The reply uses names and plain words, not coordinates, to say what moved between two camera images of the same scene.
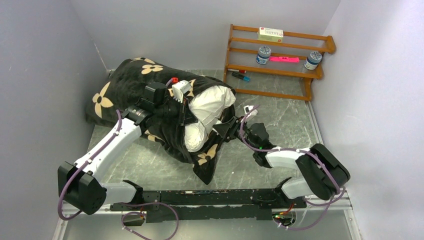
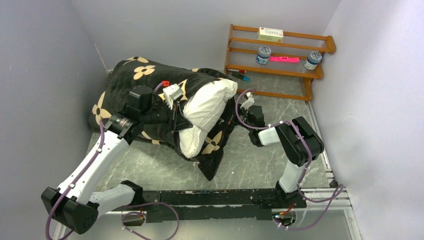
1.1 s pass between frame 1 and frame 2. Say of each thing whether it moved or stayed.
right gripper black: moved
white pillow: moved
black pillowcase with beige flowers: moved
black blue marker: stayed
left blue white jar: stayed
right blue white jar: stayed
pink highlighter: stayed
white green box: stayed
